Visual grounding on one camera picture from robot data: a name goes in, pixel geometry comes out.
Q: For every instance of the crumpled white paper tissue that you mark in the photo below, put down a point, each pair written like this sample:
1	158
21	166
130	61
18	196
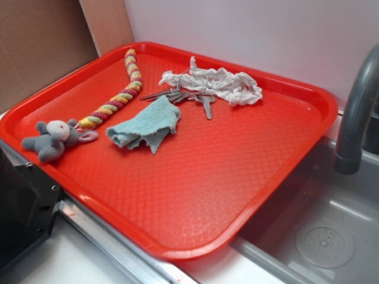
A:
235	88

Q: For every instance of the bunch of silver keys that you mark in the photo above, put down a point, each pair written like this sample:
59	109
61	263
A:
179	94

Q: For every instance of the sink drain strainer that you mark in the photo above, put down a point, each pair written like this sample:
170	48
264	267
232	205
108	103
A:
324	247

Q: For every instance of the grey plastic sink basin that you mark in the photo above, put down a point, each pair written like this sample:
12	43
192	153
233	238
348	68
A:
314	194

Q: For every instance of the light blue cloth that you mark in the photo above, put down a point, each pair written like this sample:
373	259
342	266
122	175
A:
150	126

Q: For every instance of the grey plush bunny toy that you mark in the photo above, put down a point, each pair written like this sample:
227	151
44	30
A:
55	136

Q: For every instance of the red plastic tray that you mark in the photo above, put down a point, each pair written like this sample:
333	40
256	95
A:
206	181

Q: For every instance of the grey faucet spout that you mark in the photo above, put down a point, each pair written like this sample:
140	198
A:
359	126

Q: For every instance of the brown cardboard panel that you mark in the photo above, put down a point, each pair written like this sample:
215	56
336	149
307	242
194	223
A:
43	41

